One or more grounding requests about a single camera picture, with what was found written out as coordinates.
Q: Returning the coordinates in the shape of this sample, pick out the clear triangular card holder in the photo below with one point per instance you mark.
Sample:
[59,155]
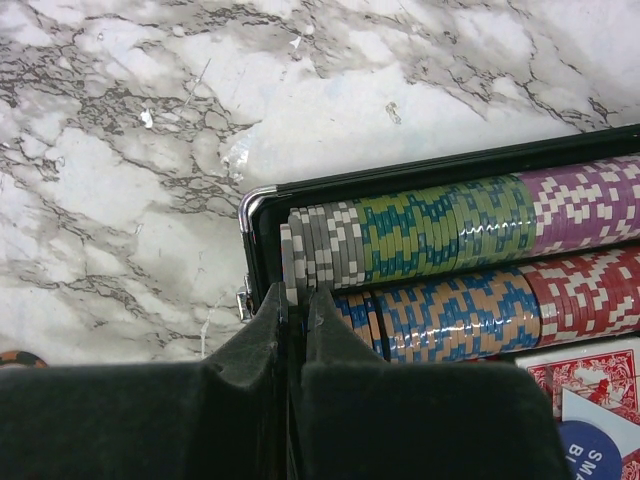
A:
[623,432]

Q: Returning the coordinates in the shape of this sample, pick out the black poker chip case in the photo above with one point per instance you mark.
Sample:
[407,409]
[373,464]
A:
[477,257]

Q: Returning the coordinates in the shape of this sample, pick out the blue small blind button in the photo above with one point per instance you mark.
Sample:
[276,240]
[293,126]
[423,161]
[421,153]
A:
[590,453]

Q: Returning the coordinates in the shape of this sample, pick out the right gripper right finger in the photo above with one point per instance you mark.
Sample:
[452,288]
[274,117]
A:
[361,417]

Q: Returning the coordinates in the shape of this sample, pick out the brown 100 poker chip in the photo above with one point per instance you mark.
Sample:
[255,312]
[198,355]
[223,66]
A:
[19,358]

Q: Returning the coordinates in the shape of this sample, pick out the white 1 poker chip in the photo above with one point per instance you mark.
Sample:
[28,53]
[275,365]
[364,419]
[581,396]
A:
[300,263]
[287,260]

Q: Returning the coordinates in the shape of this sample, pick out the red playing card deck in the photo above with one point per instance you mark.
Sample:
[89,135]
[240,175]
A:
[606,375]

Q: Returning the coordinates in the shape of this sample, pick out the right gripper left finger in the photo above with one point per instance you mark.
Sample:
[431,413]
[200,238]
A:
[218,418]

